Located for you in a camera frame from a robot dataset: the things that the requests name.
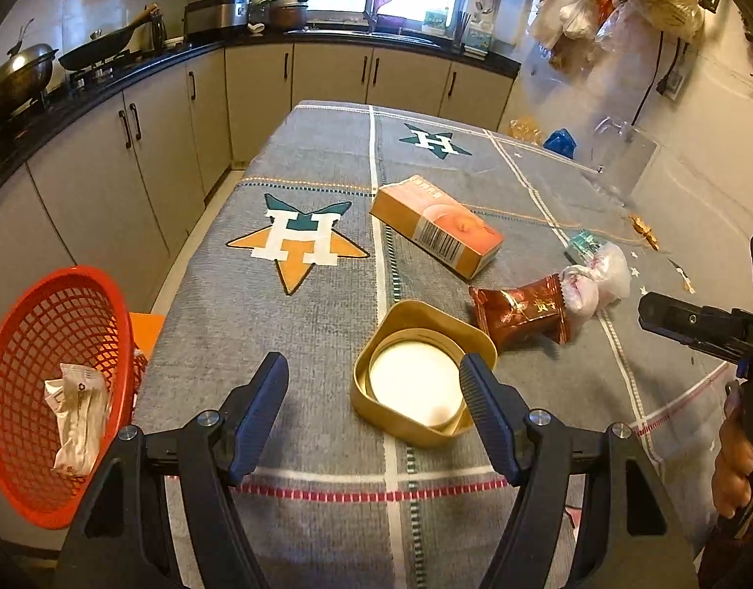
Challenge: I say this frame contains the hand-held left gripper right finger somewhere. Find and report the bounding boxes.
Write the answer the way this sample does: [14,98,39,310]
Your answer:
[459,352,699,589]

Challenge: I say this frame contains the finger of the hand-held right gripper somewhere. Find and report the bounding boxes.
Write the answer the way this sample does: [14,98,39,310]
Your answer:
[637,291,742,360]

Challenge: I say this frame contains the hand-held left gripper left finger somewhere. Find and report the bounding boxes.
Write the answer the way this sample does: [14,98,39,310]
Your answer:
[54,351,290,589]

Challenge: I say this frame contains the gold tin lid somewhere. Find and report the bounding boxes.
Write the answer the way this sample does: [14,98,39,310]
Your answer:
[350,299,499,449]

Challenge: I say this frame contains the white wrapper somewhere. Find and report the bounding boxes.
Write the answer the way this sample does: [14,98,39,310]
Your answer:
[43,363,110,478]

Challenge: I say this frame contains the red plastic basket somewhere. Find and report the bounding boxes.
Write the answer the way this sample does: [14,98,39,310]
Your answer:
[0,266,149,532]

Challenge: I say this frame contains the person's right forearm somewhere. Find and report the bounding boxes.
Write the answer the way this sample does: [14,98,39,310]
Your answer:
[696,506,753,589]

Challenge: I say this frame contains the person's right hand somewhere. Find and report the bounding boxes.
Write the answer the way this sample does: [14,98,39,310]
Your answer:
[713,388,753,520]

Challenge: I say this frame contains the white wrapped snack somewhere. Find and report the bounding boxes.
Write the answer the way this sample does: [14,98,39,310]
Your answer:
[561,242,632,320]

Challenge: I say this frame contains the gold candy wrapper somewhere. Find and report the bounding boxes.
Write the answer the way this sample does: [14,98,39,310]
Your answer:
[628,214,660,252]

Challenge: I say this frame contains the brown snack packet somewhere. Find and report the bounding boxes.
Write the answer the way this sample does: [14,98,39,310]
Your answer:
[468,274,570,353]

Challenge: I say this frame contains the grey printed tablecloth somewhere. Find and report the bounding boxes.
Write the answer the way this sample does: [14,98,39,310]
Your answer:
[131,100,753,589]

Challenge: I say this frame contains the teal snack packet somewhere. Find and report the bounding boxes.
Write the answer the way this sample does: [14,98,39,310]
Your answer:
[566,230,602,262]

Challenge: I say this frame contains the orange plastic stool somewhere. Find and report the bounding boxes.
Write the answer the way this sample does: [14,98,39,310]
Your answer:
[128,313,166,370]

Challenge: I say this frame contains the clear plastic container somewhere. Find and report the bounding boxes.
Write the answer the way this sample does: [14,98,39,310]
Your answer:
[591,116,660,205]

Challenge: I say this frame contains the orange drink carton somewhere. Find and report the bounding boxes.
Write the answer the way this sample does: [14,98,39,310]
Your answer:
[369,175,505,280]

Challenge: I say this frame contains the blue plastic bag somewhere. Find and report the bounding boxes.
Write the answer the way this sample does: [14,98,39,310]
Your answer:
[543,129,577,159]

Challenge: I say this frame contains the orange crumpled wrapper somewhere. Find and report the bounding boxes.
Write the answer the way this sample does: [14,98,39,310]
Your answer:
[508,118,543,144]

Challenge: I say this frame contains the beige kitchen cabinets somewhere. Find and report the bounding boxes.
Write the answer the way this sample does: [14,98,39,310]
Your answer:
[0,43,515,332]

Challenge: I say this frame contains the hanging bag with brown contents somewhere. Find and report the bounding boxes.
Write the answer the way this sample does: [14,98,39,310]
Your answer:
[547,35,590,76]

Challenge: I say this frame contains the hanging white plastic bag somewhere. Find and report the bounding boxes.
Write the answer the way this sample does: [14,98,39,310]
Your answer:
[530,0,606,50]

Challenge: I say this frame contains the teal utensil holder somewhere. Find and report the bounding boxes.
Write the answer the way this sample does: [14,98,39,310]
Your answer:
[461,9,494,54]

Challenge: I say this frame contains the black kitchen countertop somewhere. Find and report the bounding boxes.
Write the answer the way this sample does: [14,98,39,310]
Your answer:
[0,27,522,206]

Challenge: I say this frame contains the gas stove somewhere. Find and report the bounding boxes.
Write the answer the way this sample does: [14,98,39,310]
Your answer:
[66,61,139,92]

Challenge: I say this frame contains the black wok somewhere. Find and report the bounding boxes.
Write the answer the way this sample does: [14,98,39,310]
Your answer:
[57,3,160,72]

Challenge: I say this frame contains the brown lidded pot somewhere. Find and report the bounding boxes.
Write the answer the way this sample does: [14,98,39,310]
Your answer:
[266,0,311,32]

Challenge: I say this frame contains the silver rice cooker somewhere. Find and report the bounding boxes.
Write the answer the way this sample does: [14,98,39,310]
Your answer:
[183,0,252,38]

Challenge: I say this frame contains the lidded steel wok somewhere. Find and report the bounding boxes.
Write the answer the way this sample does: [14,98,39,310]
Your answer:
[0,18,59,130]

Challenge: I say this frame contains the black power cable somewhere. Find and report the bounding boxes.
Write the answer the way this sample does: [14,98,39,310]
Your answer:
[631,30,688,131]

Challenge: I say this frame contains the wall power socket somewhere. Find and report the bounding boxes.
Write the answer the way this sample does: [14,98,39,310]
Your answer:
[655,70,688,100]

